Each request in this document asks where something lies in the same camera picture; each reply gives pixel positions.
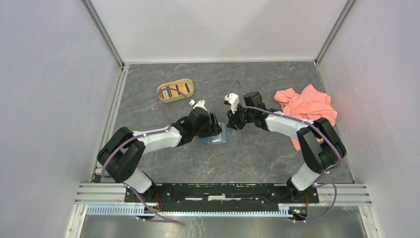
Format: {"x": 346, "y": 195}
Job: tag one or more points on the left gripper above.
{"x": 213, "y": 129}

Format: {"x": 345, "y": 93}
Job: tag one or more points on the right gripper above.
{"x": 232, "y": 122}

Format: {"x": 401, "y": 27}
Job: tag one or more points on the blue card holder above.
{"x": 221, "y": 139}

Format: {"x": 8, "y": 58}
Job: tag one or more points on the beige card tray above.
{"x": 175, "y": 90}

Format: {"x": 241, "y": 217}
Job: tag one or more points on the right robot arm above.
{"x": 321, "y": 147}

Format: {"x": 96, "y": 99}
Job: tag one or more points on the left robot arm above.
{"x": 122, "y": 153}

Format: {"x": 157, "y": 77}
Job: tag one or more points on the pink cloth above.
{"x": 309, "y": 104}

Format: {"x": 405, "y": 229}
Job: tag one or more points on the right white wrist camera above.
{"x": 233, "y": 101}

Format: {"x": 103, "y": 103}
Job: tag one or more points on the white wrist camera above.
{"x": 233, "y": 101}
{"x": 198, "y": 106}

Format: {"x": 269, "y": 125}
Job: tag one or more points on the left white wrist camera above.
{"x": 198, "y": 106}

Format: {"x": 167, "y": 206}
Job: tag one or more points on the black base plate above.
{"x": 226, "y": 197}

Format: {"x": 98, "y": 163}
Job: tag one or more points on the aluminium frame rail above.
{"x": 341, "y": 194}

